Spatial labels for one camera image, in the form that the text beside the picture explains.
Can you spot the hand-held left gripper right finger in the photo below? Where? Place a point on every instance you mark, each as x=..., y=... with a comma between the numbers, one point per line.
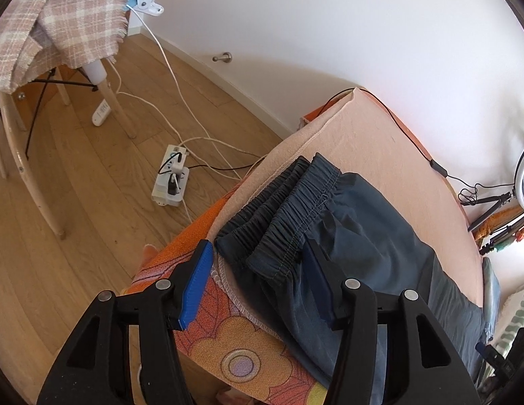
x=319, y=282

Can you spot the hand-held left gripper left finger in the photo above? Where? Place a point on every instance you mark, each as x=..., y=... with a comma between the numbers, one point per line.
x=198, y=278

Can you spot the dark grey pants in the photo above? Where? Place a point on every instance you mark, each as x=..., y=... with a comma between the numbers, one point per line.
x=371, y=228

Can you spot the person's foot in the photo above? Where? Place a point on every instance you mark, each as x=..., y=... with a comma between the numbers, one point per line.
x=149, y=257

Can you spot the white patterned textile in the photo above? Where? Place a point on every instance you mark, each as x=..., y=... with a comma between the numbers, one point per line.
x=515, y=312

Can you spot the orange floral bed cover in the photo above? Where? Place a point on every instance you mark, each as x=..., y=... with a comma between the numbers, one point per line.
x=228, y=337

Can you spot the light blue jeans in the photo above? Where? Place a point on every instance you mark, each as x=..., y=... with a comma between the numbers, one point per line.
x=492, y=287

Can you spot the white power strip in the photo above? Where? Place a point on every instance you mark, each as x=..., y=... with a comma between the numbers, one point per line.
x=165, y=196

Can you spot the folded black tripod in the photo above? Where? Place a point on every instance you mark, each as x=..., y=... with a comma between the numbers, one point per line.
x=498, y=240

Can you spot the peach blanket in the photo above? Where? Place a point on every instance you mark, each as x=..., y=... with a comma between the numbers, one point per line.
x=393, y=147

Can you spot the blue chair with wooden legs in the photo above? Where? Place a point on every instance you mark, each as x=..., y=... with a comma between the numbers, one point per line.
x=118, y=109

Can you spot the white remote control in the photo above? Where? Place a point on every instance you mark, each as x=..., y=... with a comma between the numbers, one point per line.
x=101, y=112

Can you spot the metal door stop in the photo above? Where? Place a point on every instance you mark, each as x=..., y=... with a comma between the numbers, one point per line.
x=226, y=56

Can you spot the beige plaid blanket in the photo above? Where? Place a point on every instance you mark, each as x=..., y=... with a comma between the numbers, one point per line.
x=68, y=21

